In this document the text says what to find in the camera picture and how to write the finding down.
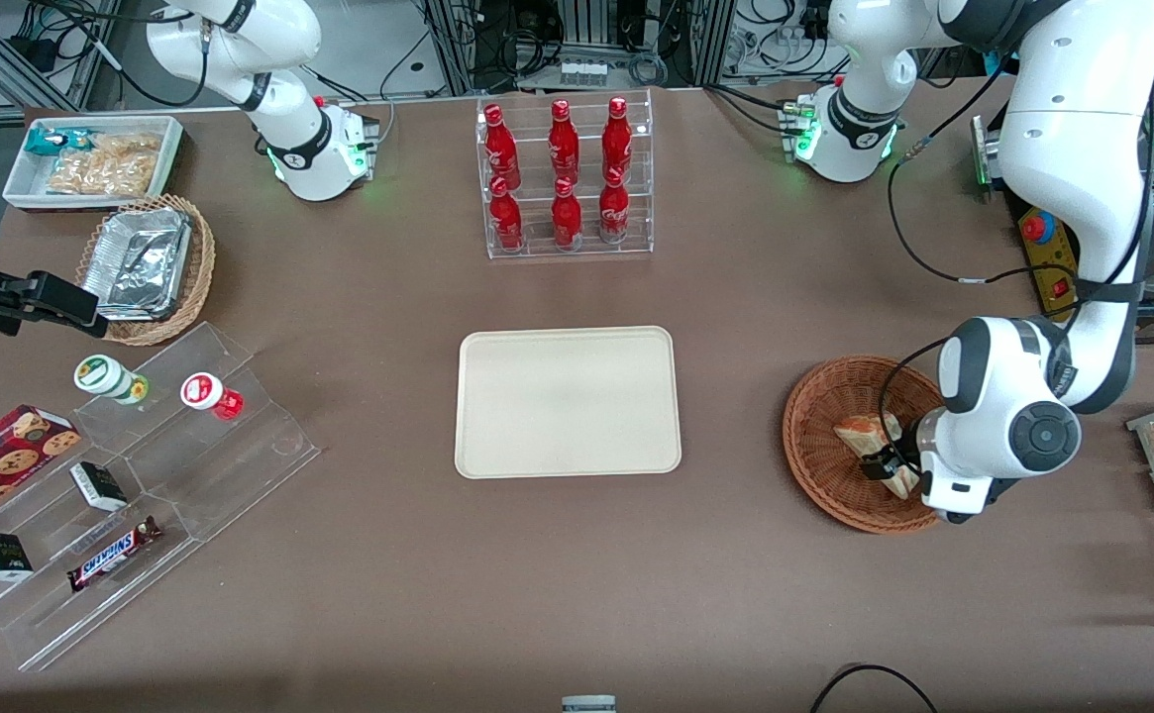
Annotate triangular sandwich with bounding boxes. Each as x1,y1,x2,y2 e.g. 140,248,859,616
832,413,924,501

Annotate round brown wicker basket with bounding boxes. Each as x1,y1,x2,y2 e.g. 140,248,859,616
782,356,946,536

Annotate oval light wicker basket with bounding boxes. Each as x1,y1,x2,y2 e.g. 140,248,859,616
74,194,217,348

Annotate beige plastic tray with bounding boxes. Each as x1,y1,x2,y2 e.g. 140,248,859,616
454,326,683,480

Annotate aluminium foil container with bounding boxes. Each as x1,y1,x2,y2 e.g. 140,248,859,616
81,208,193,322

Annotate green lid white cup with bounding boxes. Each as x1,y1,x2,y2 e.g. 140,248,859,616
73,355,150,405

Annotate white rectangular snack bin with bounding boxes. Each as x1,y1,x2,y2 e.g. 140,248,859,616
2,115,186,213

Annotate clear bag of crackers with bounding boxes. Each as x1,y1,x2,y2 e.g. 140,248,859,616
47,134,163,197

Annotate teal snack packet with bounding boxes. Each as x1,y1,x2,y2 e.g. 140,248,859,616
24,127,92,157

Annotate red lid white cup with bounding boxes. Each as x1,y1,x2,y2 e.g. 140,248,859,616
180,372,245,421

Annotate red cookie box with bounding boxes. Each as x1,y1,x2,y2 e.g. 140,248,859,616
0,404,82,542

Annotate small black box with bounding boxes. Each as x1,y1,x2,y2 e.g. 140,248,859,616
0,532,34,581
69,461,129,513

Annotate black food warmer appliance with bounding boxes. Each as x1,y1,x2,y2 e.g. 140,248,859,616
971,45,1154,346

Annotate clear acrylic stepped stand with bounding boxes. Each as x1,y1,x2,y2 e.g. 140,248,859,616
0,320,322,674

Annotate snickers chocolate bar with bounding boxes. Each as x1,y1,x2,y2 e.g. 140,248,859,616
66,516,163,593

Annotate red cola bottle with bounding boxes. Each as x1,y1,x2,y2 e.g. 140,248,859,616
602,96,634,183
488,176,525,252
551,176,584,249
483,103,522,189
598,168,631,245
548,98,581,185

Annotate clear acrylic bottle rack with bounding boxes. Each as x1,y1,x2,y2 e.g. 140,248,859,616
475,89,655,261

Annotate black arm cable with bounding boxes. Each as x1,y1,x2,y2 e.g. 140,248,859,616
887,59,1083,290

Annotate black cable loop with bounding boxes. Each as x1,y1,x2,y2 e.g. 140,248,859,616
811,662,937,713

